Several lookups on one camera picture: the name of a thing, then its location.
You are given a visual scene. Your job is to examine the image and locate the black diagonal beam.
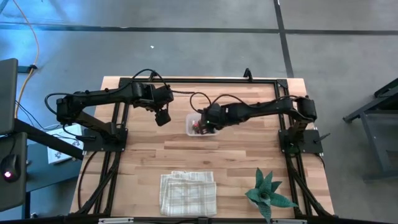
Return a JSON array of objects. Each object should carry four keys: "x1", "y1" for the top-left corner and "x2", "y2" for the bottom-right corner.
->
[{"x1": 14, "y1": 118, "x2": 85, "y2": 161}]

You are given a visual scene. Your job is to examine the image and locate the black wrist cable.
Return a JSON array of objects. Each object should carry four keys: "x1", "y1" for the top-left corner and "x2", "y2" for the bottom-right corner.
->
[
  {"x1": 189, "y1": 91, "x2": 247, "y2": 114},
  {"x1": 130, "y1": 68, "x2": 196, "y2": 95}
]

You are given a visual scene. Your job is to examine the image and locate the black computer mouse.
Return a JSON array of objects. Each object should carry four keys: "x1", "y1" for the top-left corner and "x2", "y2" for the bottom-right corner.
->
[{"x1": 0, "y1": 154, "x2": 21, "y2": 184}]

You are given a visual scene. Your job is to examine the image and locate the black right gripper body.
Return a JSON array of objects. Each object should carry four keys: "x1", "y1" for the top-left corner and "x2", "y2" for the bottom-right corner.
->
[{"x1": 201, "y1": 104, "x2": 224, "y2": 128}]

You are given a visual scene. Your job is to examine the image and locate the clear plastic tupperware container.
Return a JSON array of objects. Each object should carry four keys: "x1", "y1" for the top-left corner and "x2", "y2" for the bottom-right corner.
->
[{"x1": 185, "y1": 113, "x2": 221, "y2": 137}]

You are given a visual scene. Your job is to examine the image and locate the black floor cable clip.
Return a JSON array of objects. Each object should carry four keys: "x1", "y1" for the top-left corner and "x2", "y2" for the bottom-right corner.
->
[{"x1": 17, "y1": 63, "x2": 39, "y2": 75}]

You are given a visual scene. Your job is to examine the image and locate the white cardboard box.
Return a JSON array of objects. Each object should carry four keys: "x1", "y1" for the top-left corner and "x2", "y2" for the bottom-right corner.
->
[{"x1": 46, "y1": 123, "x2": 85, "y2": 165}]

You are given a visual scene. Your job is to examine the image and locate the green artificial potted plant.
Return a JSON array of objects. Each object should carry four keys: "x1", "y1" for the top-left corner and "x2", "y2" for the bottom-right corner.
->
[{"x1": 244, "y1": 167, "x2": 299, "y2": 224}]

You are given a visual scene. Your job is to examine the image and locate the black metal rail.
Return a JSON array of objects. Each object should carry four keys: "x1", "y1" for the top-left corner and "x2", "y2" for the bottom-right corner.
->
[{"x1": 0, "y1": 214, "x2": 398, "y2": 224}]

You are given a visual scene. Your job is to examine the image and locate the dark low table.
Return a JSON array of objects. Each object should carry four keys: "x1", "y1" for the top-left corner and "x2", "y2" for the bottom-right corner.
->
[{"x1": 26, "y1": 141, "x2": 82, "y2": 193}]

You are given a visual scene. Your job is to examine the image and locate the black left shoulder cable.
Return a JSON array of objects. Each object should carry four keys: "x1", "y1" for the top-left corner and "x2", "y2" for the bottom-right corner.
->
[{"x1": 44, "y1": 92, "x2": 68, "y2": 116}]

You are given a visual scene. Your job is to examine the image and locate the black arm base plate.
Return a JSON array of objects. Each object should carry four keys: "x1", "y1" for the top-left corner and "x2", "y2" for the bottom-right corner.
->
[
  {"x1": 278, "y1": 128, "x2": 325, "y2": 154},
  {"x1": 83, "y1": 126, "x2": 129, "y2": 153}
]

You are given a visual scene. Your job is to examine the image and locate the dark grey monitor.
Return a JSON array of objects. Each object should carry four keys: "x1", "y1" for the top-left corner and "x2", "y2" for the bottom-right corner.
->
[{"x1": 0, "y1": 58, "x2": 19, "y2": 135}]

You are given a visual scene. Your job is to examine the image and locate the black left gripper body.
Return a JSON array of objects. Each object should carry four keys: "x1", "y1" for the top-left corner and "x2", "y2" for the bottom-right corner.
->
[{"x1": 154, "y1": 108, "x2": 172, "y2": 122}]

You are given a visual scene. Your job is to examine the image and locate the thin black floor cable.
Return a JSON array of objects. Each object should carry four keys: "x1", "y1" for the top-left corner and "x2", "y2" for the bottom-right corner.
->
[{"x1": 15, "y1": 99, "x2": 74, "y2": 131}]

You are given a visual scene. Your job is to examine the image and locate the black aluminium table frame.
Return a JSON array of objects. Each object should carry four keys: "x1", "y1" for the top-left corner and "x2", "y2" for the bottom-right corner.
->
[{"x1": 70, "y1": 77, "x2": 336, "y2": 218}]

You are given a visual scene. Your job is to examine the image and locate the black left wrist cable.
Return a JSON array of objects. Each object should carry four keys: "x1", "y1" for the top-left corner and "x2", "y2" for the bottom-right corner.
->
[{"x1": 130, "y1": 68, "x2": 196, "y2": 95}]

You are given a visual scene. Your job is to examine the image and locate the yellow floor cable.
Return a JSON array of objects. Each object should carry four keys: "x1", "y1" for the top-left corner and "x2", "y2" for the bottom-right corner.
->
[{"x1": 11, "y1": 0, "x2": 40, "y2": 119}]

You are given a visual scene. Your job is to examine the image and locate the grey metal bench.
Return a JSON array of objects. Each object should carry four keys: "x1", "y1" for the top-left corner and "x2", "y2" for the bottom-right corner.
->
[{"x1": 343, "y1": 77, "x2": 398, "y2": 183}]

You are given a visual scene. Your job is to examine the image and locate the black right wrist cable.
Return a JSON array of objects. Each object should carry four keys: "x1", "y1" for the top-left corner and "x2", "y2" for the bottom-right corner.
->
[{"x1": 189, "y1": 91, "x2": 247, "y2": 114}]

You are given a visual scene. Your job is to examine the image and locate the dark desk surface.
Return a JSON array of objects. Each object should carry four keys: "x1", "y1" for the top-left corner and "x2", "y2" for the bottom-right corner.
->
[{"x1": 0, "y1": 132, "x2": 28, "y2": 213}]

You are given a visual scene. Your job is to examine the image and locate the folded white checked towel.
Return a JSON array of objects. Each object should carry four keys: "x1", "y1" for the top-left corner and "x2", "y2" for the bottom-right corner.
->
[{"x1": 159, "y1": 170, "x2": 218, "y2": 217}]

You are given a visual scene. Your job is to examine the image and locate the silver rail bracket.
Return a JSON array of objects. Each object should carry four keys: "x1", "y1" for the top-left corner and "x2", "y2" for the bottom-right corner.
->
[
  {"x1": 98, "y1": 217, "x2": 134, "y2": 224},
  {"x1": 272, "y1": 218, "x2": 308, "y2": 224}
]

